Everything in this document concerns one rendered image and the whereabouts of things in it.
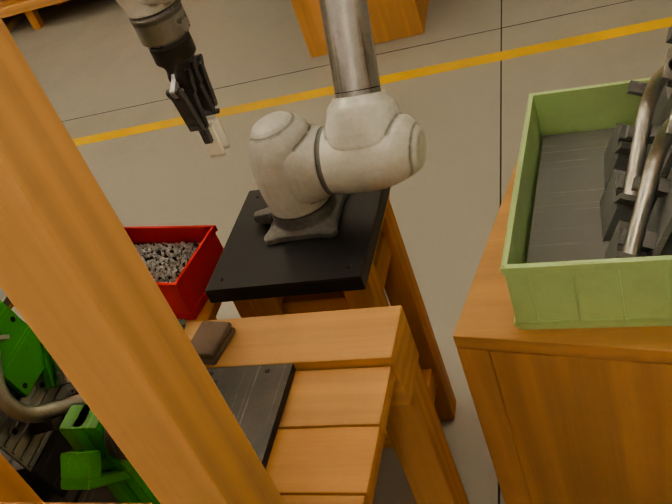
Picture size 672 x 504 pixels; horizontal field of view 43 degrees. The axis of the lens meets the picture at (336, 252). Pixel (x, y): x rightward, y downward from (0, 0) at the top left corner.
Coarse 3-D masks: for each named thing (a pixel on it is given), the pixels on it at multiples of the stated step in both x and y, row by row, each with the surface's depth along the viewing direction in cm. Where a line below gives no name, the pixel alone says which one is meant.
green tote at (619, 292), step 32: (544, 96) 200; (576, 96) 198; (608, 96) 196; (640, 96) 194; (544, 128) 206; (576, 128) 204; (512, 224) 167; (512, 256) 164; (512, 288) 162; (544, 288) 160; (576, 288) 158; (608, 288) 156; (640, 288) 154; (544, 320) 165; (576, 320) 163; (608, 320) 160; (640, 320) 158
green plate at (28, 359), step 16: (0, 304) 155; (0, 320) 154; (16, 320) 157; (16, 336) 156; (32, 336) 159; (0, 352) 152; (16, 352) 155; (32, 352) 158; (16, 368) 154; (32, 368) 157; (16, 384) 153; (32, 384) 156
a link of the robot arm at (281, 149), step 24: (264, 120) 189; (288, 120) 185; (264, 144) 184; (288, 144) 183; (312, 144) 184; (264, 168) 186; (288, 168) 185; (312, 168) 184; (264, 192) 192; (288, 192) 189; (312, 192) 188; (288, 216) 194
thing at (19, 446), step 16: (32, 400) 157; (48, 400) 160; (0, 416) 150; (0, 432) 149; (16, 432) 152; (32, 432) 155; (48, 432) 158; (0, 448) 149; (16, 448) 151; (32, 448) 154; (32, 464) 153
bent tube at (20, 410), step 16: (0, 336) 148; (0, 368) 147; (0, 384) 146; (0, 400) 146; (16, 400) 148; (64, 400) 157; (80, 400) 159; (16, 416) 148; (32, 416) 150; (48, 416) 153
